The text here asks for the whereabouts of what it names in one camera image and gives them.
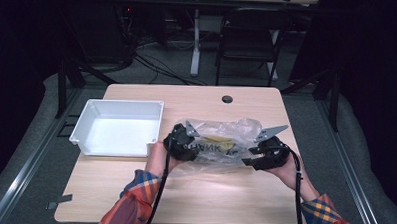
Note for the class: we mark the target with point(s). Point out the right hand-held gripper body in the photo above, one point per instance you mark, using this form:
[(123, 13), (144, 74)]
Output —
[(273, 154)]

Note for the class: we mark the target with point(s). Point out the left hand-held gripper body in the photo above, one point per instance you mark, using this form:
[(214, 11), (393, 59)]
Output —
[(180, 144)]

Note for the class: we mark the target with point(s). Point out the person's left hand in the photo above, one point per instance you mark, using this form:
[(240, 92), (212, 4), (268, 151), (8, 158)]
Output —
[(160, 159)]

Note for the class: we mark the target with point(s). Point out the person's right hand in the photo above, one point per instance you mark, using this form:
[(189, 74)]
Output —
[(294, 175)]

